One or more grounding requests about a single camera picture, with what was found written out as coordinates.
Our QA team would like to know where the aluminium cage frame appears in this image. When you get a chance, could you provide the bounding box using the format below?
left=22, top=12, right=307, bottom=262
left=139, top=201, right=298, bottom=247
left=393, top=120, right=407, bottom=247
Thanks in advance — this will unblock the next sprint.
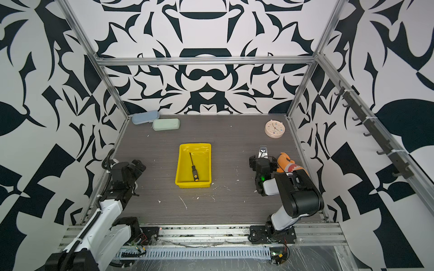
left=58, top=1, right=434, bottom=212

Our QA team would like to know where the blue-grey glasses case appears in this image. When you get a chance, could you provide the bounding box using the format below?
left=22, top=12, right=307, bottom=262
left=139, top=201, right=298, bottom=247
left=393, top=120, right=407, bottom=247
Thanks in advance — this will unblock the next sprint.
left=131, top=111, right=159, bottom=125

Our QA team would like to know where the black wall hook rail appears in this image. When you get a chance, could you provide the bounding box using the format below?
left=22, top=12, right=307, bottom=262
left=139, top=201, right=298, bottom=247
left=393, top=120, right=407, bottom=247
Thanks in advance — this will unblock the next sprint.
left=336, top=81, right=415, bottom=179

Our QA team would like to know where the green glasses case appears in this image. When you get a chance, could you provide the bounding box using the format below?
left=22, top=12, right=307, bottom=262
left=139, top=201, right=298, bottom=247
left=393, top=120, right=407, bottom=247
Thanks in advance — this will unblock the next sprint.
left=152, top=118, right=180, bottom=132

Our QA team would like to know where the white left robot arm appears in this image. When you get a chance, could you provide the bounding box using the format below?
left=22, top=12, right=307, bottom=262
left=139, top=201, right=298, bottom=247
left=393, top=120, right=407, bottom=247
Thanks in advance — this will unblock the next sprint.
left=44, top=150, right=147, bottom=271

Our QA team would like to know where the black yellow screwdriver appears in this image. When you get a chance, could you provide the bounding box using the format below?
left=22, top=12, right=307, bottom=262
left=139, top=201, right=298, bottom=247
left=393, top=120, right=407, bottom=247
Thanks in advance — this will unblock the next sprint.
left=189, top=152, right=200, bottom=182

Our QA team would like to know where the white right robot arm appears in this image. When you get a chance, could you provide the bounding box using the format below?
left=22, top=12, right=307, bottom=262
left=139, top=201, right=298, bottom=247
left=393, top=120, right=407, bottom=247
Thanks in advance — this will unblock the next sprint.
left=248, top=145, right=324, bottom=245

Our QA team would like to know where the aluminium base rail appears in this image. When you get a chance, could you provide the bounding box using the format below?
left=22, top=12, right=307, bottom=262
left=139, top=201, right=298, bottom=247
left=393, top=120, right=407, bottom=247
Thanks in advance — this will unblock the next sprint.
left=59, top=223, right=347, bottom=251

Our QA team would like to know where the yellow plastic bin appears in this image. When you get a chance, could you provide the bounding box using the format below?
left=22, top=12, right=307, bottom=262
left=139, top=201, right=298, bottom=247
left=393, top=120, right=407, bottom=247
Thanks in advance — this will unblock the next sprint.
left=175, top=143, right=212, bottom=189

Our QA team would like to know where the orange plush fish toy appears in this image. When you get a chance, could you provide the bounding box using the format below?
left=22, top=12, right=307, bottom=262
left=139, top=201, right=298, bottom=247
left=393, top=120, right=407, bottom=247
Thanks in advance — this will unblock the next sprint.
left=276, top=152, right=307, bottom=173

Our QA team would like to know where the round beige alarm clock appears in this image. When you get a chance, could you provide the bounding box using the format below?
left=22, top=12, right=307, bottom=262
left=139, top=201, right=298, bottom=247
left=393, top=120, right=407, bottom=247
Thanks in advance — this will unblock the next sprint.
left=264, top=120, right=285, bottom=139

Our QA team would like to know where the white slotted cable duct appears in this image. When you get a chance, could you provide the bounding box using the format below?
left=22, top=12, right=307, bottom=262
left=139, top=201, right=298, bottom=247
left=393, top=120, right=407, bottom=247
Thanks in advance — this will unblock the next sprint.
left=118, top=247, right=272, bottom=260

